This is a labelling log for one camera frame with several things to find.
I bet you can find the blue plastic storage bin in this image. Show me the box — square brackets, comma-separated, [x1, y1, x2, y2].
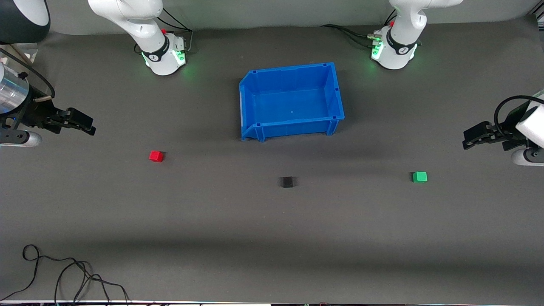
[239, 62, 345, 142]

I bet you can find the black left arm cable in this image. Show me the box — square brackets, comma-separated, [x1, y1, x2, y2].
[494, 95, 544, 139]

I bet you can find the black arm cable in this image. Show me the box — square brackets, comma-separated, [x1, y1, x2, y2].
[0, 48, 56, 99]
[494, 95, 544, 139]

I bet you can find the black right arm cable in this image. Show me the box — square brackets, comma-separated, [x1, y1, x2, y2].
[0, 48, 56, 99]

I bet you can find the thin black loose cable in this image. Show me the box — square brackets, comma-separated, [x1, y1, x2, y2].
[0, 244, 92, 301]
[54, 260, 130, 305]

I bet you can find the black right base cable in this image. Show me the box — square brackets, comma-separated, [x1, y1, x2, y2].
[157, 8, 194, 54]

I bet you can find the black base cable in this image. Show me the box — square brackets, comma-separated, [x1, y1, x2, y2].
[321, 24, 381, 47]
[157, 8, 194, 54]

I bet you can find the black left base cable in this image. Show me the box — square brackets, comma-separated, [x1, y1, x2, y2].
[321, 24, 381, 47]

